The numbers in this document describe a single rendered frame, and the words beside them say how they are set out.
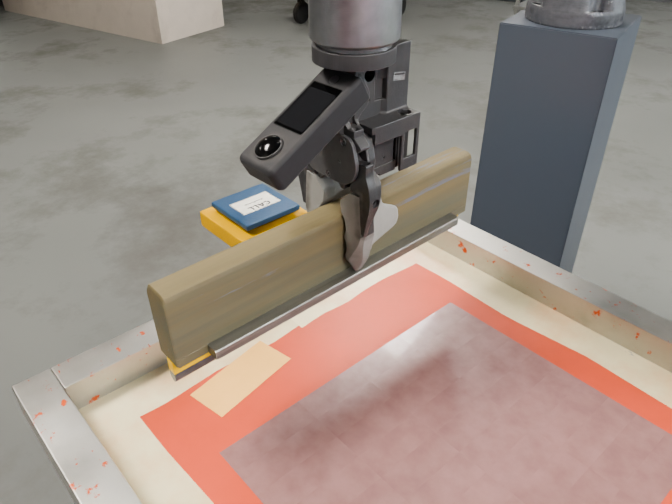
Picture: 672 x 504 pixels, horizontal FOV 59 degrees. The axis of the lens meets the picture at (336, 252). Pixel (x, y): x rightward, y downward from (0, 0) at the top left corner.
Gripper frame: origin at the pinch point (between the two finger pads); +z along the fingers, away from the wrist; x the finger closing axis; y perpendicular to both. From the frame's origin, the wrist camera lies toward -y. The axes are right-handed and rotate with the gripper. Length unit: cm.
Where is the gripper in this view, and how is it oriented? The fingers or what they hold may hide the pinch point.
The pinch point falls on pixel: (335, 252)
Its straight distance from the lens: 59.5
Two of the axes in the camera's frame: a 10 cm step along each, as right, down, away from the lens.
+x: -6.6, -4.2, 6.2
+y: 7.5, -3.8, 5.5
